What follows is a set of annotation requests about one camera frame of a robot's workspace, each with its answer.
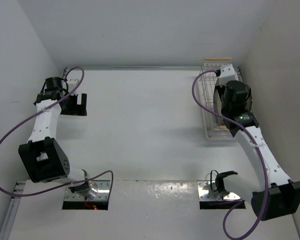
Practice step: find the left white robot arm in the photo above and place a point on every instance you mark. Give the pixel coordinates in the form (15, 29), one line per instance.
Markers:
(42, 156)

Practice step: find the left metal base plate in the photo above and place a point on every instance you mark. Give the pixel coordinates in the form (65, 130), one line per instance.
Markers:
(95, 190)

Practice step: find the metal base plate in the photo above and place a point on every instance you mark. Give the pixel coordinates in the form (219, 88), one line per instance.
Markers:
(205, 194)
(95, 190)

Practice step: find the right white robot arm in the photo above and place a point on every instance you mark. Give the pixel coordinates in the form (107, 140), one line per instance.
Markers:
(275, 194)

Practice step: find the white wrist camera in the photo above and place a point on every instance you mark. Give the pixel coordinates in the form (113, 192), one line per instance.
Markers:
(227, 74)
(70, 84)

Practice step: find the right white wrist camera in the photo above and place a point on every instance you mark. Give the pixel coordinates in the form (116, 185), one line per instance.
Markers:
(227, 74)

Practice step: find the white wire dish rack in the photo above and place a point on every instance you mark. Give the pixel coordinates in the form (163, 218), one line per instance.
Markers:
(215, 63)

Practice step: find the dark rimmed cream plate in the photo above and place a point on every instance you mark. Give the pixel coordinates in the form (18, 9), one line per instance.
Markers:
(217, 105)

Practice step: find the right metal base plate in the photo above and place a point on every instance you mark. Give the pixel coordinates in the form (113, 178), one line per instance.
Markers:
(205, 194)

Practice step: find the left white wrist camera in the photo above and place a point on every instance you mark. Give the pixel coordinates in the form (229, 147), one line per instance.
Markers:
(70, 84)

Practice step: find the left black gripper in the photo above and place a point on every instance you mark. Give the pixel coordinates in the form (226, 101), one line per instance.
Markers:
(77, 109)

